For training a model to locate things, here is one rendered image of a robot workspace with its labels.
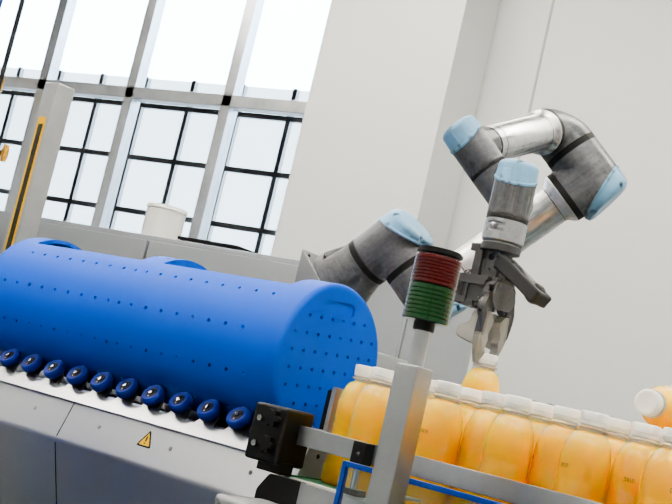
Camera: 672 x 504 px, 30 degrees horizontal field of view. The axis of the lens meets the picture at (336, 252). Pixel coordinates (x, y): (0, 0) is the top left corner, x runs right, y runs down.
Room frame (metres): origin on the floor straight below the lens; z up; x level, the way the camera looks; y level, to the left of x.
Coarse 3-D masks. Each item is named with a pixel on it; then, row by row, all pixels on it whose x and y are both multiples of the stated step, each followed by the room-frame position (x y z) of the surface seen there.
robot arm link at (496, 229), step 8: (488, 224) 2.18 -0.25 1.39; (496, 224) 2.17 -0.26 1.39; (504, 224) 2.16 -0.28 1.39; (512, 224) 2.16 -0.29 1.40; (520, 224) 2.17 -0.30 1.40; (488, 232) 2.17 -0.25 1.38; (496, 232) 2.16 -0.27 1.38; (504, 232) 2.16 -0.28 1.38; (512, 232) 2.16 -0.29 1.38; (520, 232) 2.17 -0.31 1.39; (488, 240) 2.18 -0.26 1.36; (496, 240) 2.17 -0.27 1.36; (504, 240) 2.16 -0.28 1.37; (512, 240) 2.16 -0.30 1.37; (520, 240) 2.17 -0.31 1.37; (520, 248) 2.20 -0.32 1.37
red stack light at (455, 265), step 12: (420, 252) 1.67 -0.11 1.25; (420, 264) 1.66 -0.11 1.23; (432, 264) 1.65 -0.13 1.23; (444, 264) 1.65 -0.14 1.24; (456, 264) 1.66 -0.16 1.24; (420, 276) 1.66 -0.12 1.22; (432, 276) 1.65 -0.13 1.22; (444, 276) 1.65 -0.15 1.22; (456, 276) 1.66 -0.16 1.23; (456, 288) 1.67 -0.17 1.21
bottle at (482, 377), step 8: (472, 368) 2.18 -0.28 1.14; (480, 368) 2.17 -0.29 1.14; (488, 368) 2.17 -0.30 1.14; (496, 368) 2.17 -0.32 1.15; (472, 376) 2.16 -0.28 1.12; (480, 376) 2.16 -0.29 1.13; (488, 376) 2.16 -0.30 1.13; (496, 376) 2.17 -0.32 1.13; (464, 384) 2.17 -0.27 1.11; (472, 384) 2.16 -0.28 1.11; (480, 384) 2.15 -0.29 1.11; (488, 384) 2.15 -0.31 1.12; (496, 384) 2.16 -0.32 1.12; (496, 392) 2.16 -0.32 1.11
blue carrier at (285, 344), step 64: (0, 256) 2.70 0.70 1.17; (64, 256) 2.60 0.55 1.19; (0, 320) 2.65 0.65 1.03; (64, 320) 2.50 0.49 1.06; (128, 320) 2.38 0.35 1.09; (192, 320) 2.27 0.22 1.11; (256, 320) 2.18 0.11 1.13; (320, 320) 2.20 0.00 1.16; (192, 384) 2.30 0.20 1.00; (256, 384) 2.17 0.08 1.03; (320, 384) 2.23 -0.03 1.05
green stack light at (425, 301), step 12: (408, 288) 1.68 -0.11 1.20; (420, 288) 1.65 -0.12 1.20; (432, 288) 1.65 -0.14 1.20; (444, 288) 1.65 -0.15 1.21; (408, 300) 1.67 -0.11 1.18; (420, 300) 1.65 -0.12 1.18; (432, 300) 1.65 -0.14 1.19; (444, 300) 1.65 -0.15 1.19; (408, 312) 1.66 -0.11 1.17; (420, 312) 1.65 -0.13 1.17; (432, 312) 1.65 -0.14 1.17; (444, 312) 1.66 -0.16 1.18; (444, 324) 1.66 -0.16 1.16
